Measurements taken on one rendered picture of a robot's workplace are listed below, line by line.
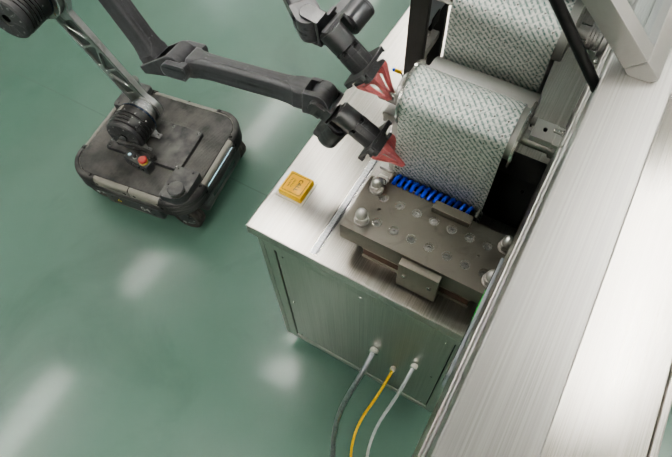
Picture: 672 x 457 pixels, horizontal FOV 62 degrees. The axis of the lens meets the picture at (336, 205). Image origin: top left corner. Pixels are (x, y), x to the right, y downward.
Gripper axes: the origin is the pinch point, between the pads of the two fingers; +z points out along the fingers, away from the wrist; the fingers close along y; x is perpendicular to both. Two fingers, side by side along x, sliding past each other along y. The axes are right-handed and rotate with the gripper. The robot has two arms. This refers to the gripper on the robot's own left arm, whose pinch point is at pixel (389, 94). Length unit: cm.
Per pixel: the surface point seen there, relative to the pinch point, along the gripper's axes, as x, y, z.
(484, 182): 10.8, 5.9, 25.9
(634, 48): 61, 19, -3
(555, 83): -4, -54, 47
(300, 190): -34.2, 15.6, 7.9
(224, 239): -139, 7, 31
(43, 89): -232, -24, -69
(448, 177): 2.6, 5.7, 22.6
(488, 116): 20.6, 2.4, 11.7
